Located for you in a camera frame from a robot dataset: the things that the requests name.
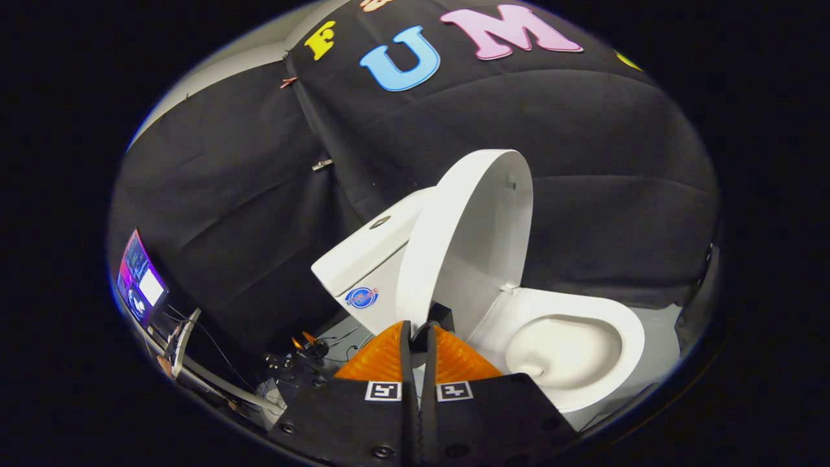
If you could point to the black backdrop cloth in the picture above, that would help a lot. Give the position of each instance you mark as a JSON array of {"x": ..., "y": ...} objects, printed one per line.
[{"x": 583, "y": 162}]

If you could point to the copper clip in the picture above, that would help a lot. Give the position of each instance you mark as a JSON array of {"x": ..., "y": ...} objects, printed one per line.
[{"x": 288, "y": 82}]

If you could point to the silver clip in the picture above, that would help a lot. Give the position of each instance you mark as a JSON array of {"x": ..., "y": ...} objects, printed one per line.
[{"x": 322, "y": 165}]

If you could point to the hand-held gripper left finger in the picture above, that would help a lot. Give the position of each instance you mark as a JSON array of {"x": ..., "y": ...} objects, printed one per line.
[{"x": 410, "y": 415}]

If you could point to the lit computer monitor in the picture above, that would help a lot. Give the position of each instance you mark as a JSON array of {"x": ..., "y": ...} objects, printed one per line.
[{"x": 139, "y": 275}]

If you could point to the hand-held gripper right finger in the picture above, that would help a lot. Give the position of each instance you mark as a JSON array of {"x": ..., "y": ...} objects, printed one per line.
[{"x": 428, "y": 415}]

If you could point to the white toilet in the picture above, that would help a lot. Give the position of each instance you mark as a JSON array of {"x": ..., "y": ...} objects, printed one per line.
[{"x": 363, "y": 259}]

